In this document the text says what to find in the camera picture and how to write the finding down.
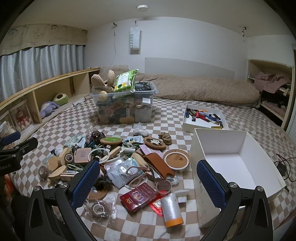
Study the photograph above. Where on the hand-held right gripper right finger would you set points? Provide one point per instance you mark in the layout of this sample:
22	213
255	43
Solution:
210	185

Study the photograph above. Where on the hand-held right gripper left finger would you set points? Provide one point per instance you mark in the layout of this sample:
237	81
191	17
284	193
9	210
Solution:
85	183

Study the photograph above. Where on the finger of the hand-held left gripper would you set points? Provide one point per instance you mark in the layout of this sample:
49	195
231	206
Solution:
26	144
11	138

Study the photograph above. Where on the white cardboard shoe box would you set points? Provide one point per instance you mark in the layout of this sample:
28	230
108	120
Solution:
231	166

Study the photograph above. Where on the brown leather sleeve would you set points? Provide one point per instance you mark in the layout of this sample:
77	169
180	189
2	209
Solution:
157	164

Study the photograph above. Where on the dark printed cork coaster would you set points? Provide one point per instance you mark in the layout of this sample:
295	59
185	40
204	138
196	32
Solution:
97	195

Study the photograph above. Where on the framed doll picture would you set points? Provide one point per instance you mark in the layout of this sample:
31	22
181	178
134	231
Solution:
22	117

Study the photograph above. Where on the pink rectangular block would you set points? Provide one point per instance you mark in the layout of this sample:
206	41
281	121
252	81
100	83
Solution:
82	155

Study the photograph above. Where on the oval wooden paddle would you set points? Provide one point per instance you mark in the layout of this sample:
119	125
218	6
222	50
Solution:
56	172

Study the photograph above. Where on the white round disc packet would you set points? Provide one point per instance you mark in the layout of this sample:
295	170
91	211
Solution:
189	162

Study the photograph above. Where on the small brown tape roll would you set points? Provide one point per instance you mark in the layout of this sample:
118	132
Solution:
44	172

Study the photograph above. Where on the silver face mask packet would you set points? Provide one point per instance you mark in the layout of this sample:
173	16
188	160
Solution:
118	172

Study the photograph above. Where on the brown tape roll in bag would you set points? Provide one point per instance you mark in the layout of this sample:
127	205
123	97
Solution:
105	212

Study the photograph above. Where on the purple plush toy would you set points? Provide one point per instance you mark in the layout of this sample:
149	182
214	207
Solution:
48	109

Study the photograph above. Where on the teal patterned pouch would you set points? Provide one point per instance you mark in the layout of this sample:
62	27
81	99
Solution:
75	140

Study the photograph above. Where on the white film roll orange cap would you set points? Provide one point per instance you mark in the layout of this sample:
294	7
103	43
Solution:
171	210

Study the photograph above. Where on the green cartoon cork coaster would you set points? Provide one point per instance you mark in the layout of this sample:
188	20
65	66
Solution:
111	140

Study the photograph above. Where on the white plug adapter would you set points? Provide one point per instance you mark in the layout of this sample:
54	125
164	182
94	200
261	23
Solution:
127	151

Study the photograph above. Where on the clear tape roll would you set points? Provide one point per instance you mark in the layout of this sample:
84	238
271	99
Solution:
157	187

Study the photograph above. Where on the red cardboard box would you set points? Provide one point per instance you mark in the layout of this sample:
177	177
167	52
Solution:
137	197

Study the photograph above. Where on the red foil packet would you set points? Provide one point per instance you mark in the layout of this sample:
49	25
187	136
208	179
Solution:
157	205

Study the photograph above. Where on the green round plush toy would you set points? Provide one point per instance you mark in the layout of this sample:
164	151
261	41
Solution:
60	97

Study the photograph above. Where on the wooden bedside shelf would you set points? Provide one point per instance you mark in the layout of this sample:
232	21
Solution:
46	85

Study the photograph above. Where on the white shallow box lid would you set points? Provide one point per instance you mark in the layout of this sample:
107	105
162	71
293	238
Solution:
192	124

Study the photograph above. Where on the blue white snack packet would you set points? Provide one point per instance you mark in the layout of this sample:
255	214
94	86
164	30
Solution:
133	139

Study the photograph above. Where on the panda cork coaster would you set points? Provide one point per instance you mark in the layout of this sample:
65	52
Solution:
154	143

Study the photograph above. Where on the pile of colourful lighters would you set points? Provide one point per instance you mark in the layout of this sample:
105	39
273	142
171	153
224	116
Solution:
203	115

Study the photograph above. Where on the purple card packet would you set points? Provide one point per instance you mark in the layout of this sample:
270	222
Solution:
148	150

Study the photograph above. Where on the white socks bundle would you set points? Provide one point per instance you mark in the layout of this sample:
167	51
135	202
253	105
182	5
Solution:
140	132

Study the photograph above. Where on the grey curtain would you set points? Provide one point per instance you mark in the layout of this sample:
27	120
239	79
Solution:
34	64

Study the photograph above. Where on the checked bed sheet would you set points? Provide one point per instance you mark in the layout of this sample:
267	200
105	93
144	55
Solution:
168	115

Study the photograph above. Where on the clear plastic storage bin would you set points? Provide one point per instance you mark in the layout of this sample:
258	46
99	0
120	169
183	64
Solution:
138	113

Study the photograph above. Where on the beige quilt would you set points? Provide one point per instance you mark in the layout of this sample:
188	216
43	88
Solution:
196	90

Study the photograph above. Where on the beige printed valance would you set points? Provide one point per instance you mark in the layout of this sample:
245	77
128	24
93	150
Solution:
46	34

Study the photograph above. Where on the green wipes packet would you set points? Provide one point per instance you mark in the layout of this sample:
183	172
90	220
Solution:
123	81

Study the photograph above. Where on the pink folded clothes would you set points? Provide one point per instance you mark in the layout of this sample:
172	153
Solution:
270	81

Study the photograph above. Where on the white headboard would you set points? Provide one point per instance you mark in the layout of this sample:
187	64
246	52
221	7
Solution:
185	67

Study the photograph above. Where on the wooden wardrobe shelf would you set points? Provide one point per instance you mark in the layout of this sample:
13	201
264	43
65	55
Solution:
266	66

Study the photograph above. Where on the white hanging paper bag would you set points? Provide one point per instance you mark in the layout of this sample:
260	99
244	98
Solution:
134	38

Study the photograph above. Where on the round ceiling light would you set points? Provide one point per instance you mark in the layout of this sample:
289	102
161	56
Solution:
142	7

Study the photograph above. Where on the pink glasses frame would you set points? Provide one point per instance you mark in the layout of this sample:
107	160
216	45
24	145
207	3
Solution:
135	182

